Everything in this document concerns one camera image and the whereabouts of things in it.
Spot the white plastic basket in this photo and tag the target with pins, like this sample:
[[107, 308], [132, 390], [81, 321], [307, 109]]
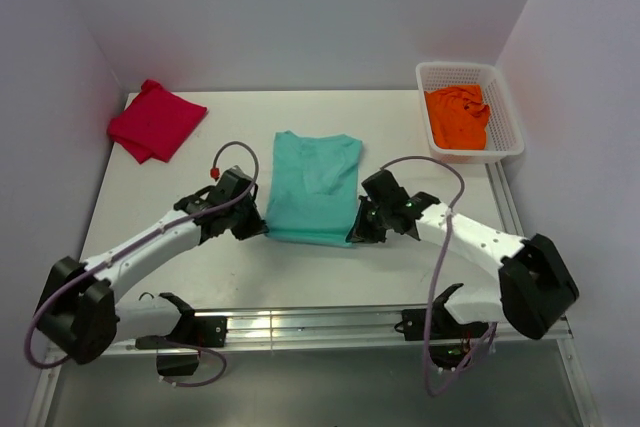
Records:
[[504, 138]]

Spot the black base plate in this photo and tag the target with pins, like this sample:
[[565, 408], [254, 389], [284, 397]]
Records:
[[200, 331], [420, 324]]

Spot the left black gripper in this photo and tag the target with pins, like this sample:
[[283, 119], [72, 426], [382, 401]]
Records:
[[248, 222]]

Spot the orange t shirt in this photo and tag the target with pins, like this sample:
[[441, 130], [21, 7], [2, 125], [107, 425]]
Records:
[[458, 117]]

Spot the teal t shirt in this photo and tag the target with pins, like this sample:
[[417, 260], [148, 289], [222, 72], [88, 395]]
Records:
[[314, 191]]

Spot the folded red t shirt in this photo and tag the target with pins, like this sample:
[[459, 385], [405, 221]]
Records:
[[155, 124]]

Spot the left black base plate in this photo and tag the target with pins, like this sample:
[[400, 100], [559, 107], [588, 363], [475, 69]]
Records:
[[200, 331]]

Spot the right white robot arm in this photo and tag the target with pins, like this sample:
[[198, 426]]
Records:
[[531, 287]]

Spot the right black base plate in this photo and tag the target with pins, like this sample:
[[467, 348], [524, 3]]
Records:
[[420, 324]]

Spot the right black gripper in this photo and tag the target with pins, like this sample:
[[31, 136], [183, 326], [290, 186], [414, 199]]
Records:
[[364, 223]]

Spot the aluminium rail frame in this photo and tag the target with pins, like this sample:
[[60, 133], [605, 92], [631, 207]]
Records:
[[337, 327]]

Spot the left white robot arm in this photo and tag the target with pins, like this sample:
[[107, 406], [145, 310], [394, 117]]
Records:
[[81, 308]]

